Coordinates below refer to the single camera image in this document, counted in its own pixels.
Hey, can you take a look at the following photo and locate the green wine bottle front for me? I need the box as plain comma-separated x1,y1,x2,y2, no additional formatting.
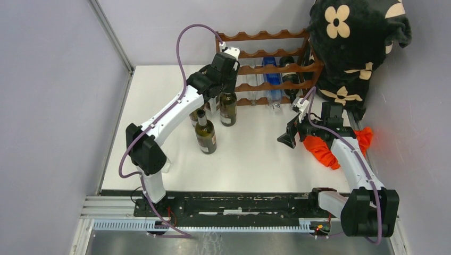
195,109,217,154

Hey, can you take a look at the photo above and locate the brown wooden wine rack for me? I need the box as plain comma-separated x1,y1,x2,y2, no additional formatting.
216,29,324,92

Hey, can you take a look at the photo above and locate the green wine bottle middle back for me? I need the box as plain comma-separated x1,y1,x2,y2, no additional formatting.
219,92,237,126

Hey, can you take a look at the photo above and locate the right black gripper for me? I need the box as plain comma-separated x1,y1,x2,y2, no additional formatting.
277,108,327,149

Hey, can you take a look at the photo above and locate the clear empty lying bottle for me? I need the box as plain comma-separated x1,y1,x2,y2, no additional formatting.
161,157,171,173

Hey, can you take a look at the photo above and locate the small clear glass bottle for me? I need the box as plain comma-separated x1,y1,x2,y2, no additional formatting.
246,58,259,106

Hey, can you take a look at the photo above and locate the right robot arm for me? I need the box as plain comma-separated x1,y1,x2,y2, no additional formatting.
277,98,399,239

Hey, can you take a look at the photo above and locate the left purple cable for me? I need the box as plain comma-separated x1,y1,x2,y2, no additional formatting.
118,23,224,239

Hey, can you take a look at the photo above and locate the green wine bottle far left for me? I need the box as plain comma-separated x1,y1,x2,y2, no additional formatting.
189,109,198,127

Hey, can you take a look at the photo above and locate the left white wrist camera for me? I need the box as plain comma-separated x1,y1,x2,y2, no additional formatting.
219,42,240,60

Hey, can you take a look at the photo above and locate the orange cloth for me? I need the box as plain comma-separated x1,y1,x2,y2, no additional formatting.
303,127,374,170

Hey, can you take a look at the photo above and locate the black mounting rail base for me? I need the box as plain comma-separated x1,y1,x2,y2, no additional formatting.
100,189,342,236

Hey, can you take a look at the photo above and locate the blue square bottle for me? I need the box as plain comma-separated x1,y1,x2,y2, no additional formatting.
262,57,282,113

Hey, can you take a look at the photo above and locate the black floral blanket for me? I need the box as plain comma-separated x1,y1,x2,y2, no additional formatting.
307,0,412,120

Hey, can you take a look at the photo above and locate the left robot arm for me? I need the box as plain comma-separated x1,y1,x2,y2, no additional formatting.
126,47,240,217

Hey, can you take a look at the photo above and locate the clear bottle black cap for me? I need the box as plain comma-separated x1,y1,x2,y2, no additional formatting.
205,97,220,118

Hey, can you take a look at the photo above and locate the green wine bottle white label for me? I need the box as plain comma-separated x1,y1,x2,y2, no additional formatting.
279,56,300,103

